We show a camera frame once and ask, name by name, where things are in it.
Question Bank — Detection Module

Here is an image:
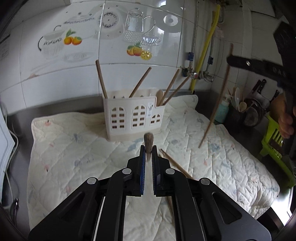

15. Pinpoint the wooden chopstick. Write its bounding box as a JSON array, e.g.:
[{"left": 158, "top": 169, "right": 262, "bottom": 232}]
[
  {"left": 144, "top": 133, "right": 154, "bottom": 162},
  {"left": 166, "top": 196, "right": 174, "bottom": 217},
  {"left": 160, "top": 149, "right": 193, "bottom": 180},
  {"left": 159, "top": 68, "right": 180, "bottom": 106},
  {"left": 129, "top": 67, "right": 152, "bottom": 98},
  {"left": 95, "top": 59, "right": 108, "bottom": 99},
  {"left": 198, "top": 43, "right": 234, "bottom": 149}
]

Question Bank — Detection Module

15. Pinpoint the person right hand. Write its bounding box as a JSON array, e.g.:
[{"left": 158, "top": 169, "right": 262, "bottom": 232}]
[{"left": 269, "top": 93, "right": 294, "bottom": 139}]

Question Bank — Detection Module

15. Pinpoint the cream plastic utensil holder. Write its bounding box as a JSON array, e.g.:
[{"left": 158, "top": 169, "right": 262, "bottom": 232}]
[{"left": 103, "top": 88, "right": 165, "bottom": 142}]

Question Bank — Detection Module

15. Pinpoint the white quilted mat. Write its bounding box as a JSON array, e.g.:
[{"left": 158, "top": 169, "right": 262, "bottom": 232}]
[{"left": 27, "top": 95, "right": 280, "bottom": 240}]

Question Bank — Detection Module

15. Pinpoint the white plastic spoon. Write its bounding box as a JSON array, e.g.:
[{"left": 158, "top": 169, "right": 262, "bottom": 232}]
[{"left": 234, "top": 87, "right": 240, "bottom": 110}]

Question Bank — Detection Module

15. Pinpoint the black utensil pot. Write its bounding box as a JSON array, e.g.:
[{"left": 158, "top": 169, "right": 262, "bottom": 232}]
[{"left": 227, "top": 98, "right": 264, "bottom": 127}]

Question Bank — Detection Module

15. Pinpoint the teal soap dispenser bottle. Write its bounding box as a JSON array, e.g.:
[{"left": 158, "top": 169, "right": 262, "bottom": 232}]
[{"left": 215, "top": 98, "right": 230, "bottom": 123}]

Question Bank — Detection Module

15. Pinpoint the gas valve red knob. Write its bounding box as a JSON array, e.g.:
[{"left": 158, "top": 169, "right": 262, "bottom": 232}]
[{"left": 182, "top": 68, "right": 198, "bottom": 79}]

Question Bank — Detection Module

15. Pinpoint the green plastic basket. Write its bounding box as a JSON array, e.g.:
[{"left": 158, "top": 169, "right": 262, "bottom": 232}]
[{"left": 259, "top": 115, "right": 295, "bottom": 188}]

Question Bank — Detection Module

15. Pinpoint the yellow gas hose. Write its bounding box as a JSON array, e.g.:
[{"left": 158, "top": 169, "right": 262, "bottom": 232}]
[{"left": 189, "top": 4, "right": 221, "bottom": 93}]

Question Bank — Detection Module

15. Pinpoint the braided metal hose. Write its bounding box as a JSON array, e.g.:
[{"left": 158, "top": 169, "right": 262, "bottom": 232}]
[{"left": 188, "top": 0, "right": 200, "bottom": 70}]

